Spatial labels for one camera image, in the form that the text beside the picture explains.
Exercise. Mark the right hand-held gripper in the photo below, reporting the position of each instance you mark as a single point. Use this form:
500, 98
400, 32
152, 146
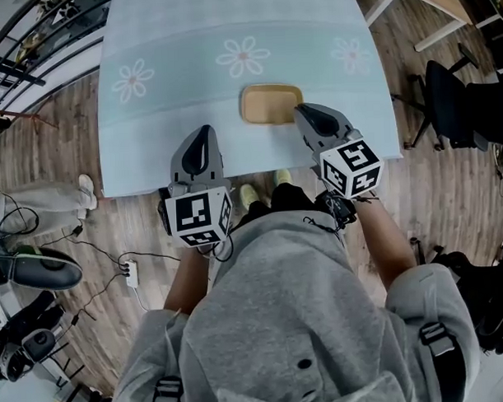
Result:
349, 168

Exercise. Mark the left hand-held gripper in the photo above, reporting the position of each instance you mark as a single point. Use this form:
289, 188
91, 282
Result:
194, 216

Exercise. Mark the person's right forearm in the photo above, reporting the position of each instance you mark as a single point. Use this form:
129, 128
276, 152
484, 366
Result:
385, 249

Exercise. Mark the person's left forearm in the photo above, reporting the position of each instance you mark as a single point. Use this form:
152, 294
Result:
186, 285

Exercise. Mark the person's left yellow shoe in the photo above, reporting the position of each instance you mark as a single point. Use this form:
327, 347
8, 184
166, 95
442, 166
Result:
248, 195

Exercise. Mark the light blue floral tablecloth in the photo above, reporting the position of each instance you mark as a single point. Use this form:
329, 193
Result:
190, 95

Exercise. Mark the black trousers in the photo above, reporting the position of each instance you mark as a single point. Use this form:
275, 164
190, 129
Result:
290, 199

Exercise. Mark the black belt device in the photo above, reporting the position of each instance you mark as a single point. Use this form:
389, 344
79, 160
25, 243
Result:
338, 207

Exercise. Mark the black office chair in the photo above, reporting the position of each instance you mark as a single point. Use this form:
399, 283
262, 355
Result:
445, 98
495, 113

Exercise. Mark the white power strip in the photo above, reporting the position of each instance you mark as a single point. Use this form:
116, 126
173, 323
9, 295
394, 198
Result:
131, 274

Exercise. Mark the grey hooded sweatshirt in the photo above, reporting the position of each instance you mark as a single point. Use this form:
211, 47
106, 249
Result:
288, 318

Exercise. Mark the dark round seat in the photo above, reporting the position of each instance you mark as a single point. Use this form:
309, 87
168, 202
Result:
48, 273

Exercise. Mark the black metal railing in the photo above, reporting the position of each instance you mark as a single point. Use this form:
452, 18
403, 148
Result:
20, 76

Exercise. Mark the black backpack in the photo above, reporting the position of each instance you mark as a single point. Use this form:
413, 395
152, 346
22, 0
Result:
468, 279

